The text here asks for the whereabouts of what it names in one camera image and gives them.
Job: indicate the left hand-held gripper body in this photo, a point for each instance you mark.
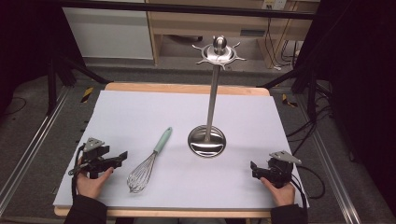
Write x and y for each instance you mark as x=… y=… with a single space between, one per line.
x=95 y=160

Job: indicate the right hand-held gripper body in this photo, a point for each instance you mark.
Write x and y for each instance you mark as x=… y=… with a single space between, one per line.
x=280 y=172

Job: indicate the steel utensil stand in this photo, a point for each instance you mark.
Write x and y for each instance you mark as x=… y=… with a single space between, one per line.
x=211 y=102

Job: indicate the person's right hand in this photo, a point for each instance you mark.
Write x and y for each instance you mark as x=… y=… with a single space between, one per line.
x=284 y=196

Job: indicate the person's left hand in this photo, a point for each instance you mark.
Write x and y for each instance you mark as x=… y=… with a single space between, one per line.
x=90 y=186

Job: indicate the white table mat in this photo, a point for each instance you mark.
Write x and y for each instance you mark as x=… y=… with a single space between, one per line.
x=140 y=109

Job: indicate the yellow black floor tape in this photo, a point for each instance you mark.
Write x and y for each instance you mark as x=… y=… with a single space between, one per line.
x=289 y=101
x=87 y=94

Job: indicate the black metal stand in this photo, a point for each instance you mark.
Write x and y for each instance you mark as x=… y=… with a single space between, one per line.
x=311 y=90
x=52 y=84

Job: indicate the white cabinet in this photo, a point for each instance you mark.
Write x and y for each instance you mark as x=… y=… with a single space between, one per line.
x=109 y=34

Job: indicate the black curtain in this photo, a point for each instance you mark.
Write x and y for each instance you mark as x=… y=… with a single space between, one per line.
x=25 y=40
x=364 y=77

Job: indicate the white power strip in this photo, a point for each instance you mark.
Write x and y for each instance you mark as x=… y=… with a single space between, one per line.
x=274 y=3

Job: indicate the metal floor rail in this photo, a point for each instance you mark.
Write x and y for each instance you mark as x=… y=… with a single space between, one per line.
x=330 y=161
x=34 y=137

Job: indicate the black overhead frame bar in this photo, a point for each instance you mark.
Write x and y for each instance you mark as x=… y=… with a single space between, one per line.
x=186 y=8

